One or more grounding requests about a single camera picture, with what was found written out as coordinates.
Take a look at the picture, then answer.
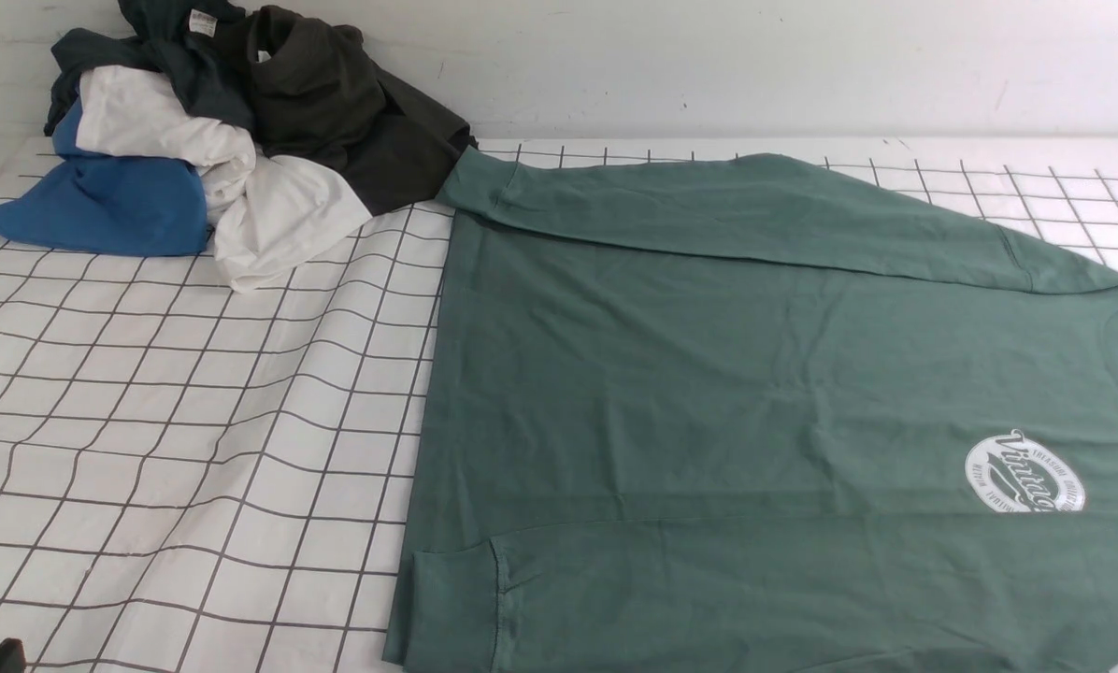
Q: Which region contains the green long sleeve shirt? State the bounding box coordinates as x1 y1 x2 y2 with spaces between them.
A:
382 150 1118 672

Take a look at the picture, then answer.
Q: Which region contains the white shirt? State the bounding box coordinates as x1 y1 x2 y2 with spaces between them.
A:
76 65 371 293

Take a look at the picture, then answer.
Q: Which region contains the dark brown shirt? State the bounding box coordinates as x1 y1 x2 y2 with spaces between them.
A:
212 6 477 216

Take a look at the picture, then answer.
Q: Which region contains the dark teal shirt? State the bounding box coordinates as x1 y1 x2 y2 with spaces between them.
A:
42 1 255 136

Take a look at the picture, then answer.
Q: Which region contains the blue shirt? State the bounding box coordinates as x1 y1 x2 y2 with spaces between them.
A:
0 102 209 257

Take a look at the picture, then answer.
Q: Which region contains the white grid pattern tablecloth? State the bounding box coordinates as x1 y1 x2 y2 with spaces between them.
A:
0 140 1118 672

